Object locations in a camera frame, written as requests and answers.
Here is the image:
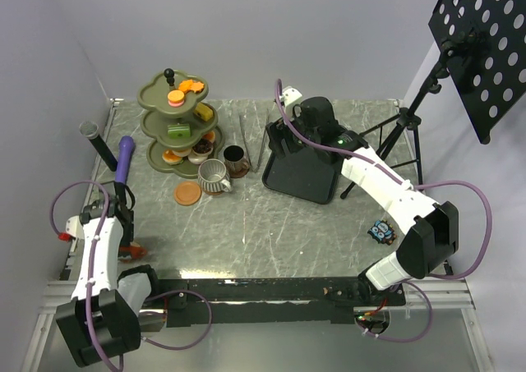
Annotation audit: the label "dark wooden coaster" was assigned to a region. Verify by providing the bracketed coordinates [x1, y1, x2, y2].
[225, 163, 250, 178]

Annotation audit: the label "black perforated board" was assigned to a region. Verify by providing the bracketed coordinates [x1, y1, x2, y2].
[428, 0, 525, 145]

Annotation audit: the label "yellow layered cake slice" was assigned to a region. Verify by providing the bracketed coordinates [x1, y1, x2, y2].
[193, 103, 215, 122]

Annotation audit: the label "metal tongs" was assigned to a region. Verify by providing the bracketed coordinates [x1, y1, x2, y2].
[238, 107, 270, 173]

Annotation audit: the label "pink macaron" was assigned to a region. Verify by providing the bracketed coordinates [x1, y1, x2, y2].
[168, 100, 185, 108]

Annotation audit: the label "round orange cracker biscuit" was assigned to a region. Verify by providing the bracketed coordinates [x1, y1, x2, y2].
[167, 90, 185, 102]

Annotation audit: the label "dark metal cup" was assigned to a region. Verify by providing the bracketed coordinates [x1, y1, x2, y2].
[224, 145, 250, 173]

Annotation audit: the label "light wooden coaster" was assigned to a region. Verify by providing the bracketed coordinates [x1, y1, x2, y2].
[173, 181, 202, 206]
[204, 191, 224, 196]

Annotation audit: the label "ribbed grey bowl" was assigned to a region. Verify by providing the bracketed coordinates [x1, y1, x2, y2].
[197, 158, 233, 193]

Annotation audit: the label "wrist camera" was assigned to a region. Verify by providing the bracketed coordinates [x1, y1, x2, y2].
[279, 85, 303, 119]
[58, 215, 85, 242]

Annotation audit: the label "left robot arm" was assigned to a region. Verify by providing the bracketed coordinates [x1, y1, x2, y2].
[56, 182, 163, 371]

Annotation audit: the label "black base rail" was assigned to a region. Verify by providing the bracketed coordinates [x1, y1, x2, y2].
[145, 277, 406, 328]

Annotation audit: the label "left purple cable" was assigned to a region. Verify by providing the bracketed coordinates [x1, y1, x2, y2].
[48, 180, 124, 372]

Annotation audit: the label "black handheld microphone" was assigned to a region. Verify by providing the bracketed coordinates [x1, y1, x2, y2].
[79, 121, 118, 172]

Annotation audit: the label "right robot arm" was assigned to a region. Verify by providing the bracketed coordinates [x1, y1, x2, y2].
[267, 93, 459, 305]

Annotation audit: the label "orange glazed donut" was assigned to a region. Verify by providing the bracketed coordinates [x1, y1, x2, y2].
[162, 149, 184, 166]

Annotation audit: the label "green three-tier serving stand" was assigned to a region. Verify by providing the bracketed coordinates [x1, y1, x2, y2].
[137, 68, 225, 179]

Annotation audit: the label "small owl sticker box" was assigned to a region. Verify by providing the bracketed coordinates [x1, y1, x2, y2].
[367, 220, 397, 246]

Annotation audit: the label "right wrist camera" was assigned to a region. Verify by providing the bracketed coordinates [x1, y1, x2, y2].
[279, 85, 303, 119]

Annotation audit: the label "purple cable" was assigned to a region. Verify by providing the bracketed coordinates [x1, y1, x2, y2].
[48, 180, 124, 372]
[273, 78, 493, 343]

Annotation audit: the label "green layered cake slice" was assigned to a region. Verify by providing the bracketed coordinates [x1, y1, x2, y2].
[167, 123, 191, 139]

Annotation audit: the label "white cream donut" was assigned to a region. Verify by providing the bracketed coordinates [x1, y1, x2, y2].
[187, 154, 208, 166]

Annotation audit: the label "purple handled tool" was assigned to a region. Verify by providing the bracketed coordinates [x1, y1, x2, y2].
[115, 135, 136, 184]

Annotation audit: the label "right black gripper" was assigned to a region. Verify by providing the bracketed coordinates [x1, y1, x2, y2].
[266, 106, 321, 160]

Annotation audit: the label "black serving tray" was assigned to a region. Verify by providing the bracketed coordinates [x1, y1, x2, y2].
[261, 117, 350, 206]

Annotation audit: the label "copper cup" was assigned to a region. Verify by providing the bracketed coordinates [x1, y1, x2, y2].
[118, 244, 147, 263]

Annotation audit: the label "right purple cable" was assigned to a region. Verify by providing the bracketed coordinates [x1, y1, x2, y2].
[273, 78, 493, 343]

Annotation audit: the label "black tripod stand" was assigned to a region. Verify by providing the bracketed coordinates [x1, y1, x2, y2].
[360, 34, 475, 185]

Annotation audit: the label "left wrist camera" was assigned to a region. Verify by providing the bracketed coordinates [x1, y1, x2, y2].
[58, 215, 85, 242]

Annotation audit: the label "orange flower cookie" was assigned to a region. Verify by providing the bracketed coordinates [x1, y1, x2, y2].
[190, 80, 206, 94]

